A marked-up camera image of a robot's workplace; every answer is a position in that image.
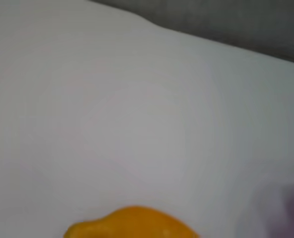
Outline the yellow plastic banana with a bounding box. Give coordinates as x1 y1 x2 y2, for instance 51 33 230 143
63 205 202 238

